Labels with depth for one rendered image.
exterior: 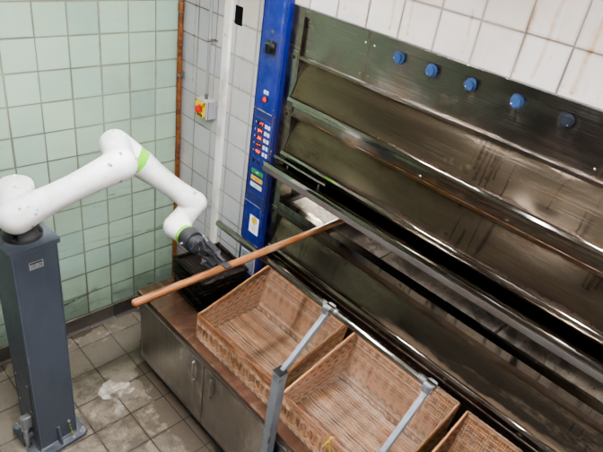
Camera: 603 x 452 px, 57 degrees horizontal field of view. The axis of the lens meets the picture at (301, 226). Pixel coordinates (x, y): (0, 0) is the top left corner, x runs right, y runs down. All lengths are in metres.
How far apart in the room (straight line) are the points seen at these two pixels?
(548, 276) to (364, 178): 0.81
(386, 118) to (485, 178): 0.47
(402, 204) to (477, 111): 0.48
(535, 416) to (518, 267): 0.58
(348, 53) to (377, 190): 0.56
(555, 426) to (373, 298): 0.86
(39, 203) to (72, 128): 0.98
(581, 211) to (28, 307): 2.09
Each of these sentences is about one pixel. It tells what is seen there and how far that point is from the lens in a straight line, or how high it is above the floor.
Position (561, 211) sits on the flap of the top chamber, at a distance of 1.93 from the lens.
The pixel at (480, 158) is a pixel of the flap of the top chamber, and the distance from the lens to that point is 2.02.
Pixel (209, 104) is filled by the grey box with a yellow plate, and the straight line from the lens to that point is 2.98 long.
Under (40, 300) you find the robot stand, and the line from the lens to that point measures 2.55.
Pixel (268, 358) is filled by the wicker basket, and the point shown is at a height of 0.59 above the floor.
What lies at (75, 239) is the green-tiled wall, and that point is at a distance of 3.37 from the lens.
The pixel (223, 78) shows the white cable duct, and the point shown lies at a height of 1.65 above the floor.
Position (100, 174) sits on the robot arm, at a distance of 2.09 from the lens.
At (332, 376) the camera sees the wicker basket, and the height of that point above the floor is 0.62.
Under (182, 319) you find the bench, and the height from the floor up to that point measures 0.58.
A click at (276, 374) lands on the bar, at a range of 2.17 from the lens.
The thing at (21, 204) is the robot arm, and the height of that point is 1.45.
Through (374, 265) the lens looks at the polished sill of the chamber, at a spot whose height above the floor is 1.17.
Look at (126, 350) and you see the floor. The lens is 3.60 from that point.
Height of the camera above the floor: 2.52
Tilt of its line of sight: 31 degrees down
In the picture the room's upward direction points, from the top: 10 degrees clockwise
